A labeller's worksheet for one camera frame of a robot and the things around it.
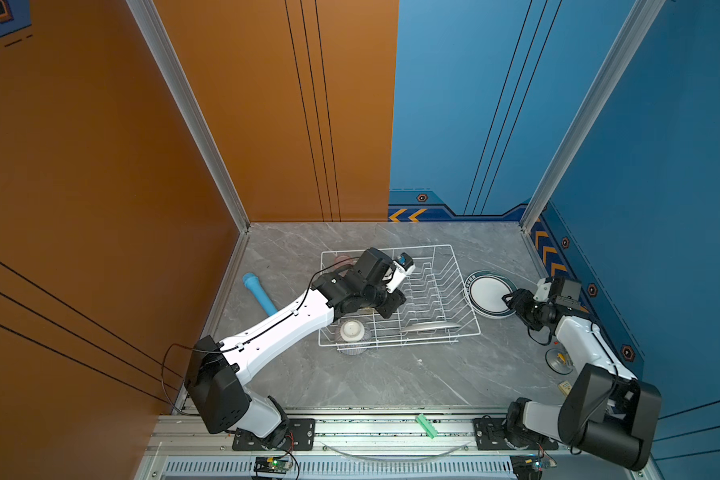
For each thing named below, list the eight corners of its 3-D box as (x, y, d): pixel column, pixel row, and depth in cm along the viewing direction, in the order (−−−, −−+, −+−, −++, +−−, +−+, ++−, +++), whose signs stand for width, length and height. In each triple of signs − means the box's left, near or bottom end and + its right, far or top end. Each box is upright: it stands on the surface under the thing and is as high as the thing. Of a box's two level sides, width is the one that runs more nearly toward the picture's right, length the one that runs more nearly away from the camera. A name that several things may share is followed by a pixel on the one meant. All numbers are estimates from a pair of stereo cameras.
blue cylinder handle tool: (268, 316, 96) (265, 311, 93) (244, 282, 104) (240, 276, 102) (281, 308, 98) (278, 302, 95) (256, 275, 106) (252, 269, 103)
